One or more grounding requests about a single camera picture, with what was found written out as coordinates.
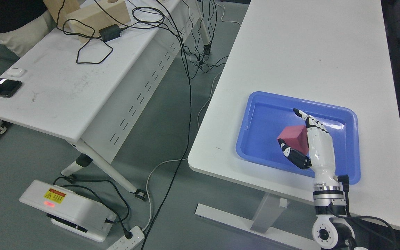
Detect black power adapter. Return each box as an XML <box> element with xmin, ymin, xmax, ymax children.
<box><xmin>98</xmin><ymin>24</ymin><xmax>122</xmax><ymax>42</ymax></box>

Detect white power strip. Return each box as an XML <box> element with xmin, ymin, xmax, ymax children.
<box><xmin>107</xmin><ymin>226</ymin><xmax>145</xmax><ymax>250</ymax></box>

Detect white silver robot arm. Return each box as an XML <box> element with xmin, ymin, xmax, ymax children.
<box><xmin>312</xmin><ymin>184</ymin><xmax>357</xmax><ymax>250</ymax></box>

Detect wooden block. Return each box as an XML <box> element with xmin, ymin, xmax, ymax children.
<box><xmin>43</xmin><ymin>0</ymin><xmax>131</xmax><ymax>43</ymax></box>

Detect white power cable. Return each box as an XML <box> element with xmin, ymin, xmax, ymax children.
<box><xmin>141</xmin><ymin>0</ymin><xmax>242</xmax><ymax>232</ymax></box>

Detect white earbuds case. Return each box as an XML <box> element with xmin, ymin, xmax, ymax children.
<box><xmin>6</xmin><ymin>67</ymin><xmax>25</xmax><ymax>77</ymax></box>

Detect pink block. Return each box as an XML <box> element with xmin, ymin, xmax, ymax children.
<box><xmin>277</xmin><ymin>125</ymin><xmax>309</xmax><ymax>155</ymax></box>

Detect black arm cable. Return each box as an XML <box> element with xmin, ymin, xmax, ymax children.
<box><xmin>327</xmin><ymin>175</ymin><xmax>398</xmax><ymax>250</ymax></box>

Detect blue tray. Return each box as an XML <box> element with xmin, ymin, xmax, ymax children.
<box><xmin>235</xmin><ymin>91</ymin><xmax>361</xmax><ymax>185</ymax></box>

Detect person in beige trousers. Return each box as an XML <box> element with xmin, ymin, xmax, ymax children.
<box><xmin>0</xmin><ymin>0</ymin><xmax>56</xmax><ymax>58</ymax></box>

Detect white folding table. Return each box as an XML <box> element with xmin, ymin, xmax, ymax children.
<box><xmin>0</xmin><ymin>0</ymin><xmax>201</xmax><ymax>200</ymax></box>

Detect black adapter cable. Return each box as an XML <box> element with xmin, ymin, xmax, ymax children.
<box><xmin>56</xmin><ymin>0</ymin><xmax>131</xmax><ymax>65</ymax></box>

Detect white box device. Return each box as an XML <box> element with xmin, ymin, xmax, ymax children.
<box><xmin>19</xmin><ymin>180</ymin><xmax>117</xmax><ymax>242</ymax></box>

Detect long black floor cable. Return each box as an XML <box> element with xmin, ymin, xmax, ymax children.
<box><xmin>131</xmin><ymin>0</ymin><xmax>228</xmax><ymax>250</ymax></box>

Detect white standing desk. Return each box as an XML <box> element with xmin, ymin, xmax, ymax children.
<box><xmin>188</xmin><ymin>0</ymin><xmax>400</xmax><ymax>230</ymax></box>

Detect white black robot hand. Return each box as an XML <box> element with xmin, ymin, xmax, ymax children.
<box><xmin>278</xmin><ymin>109</ymin><xmax>340</xmax><ymax>187</ymax></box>

